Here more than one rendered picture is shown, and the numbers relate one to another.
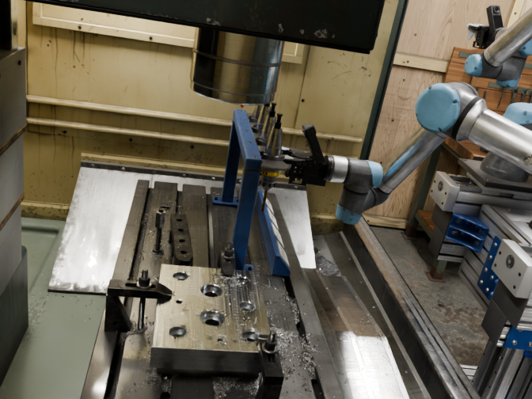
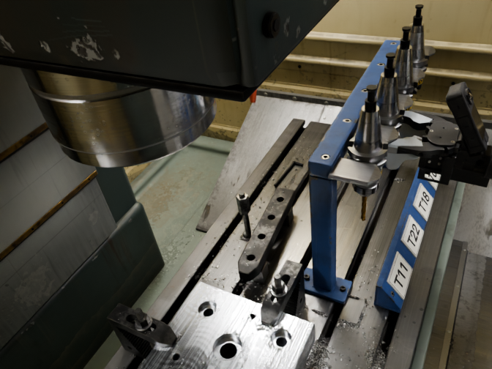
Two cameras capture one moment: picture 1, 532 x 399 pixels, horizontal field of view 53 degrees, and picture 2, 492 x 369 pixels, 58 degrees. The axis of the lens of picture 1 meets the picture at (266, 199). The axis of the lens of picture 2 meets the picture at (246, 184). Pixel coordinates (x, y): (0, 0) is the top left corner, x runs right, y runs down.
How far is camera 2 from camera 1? 79 cm
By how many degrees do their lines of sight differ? 41
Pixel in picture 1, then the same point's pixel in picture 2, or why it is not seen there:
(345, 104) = not seen: outside the picture
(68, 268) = (217, 209)
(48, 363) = not seen: hidden behind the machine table
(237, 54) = (39, 80)
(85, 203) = (250, 137)
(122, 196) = not seen: hidden behind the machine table
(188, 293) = (195, 343)
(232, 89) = (67, 143)
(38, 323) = (172, 266)
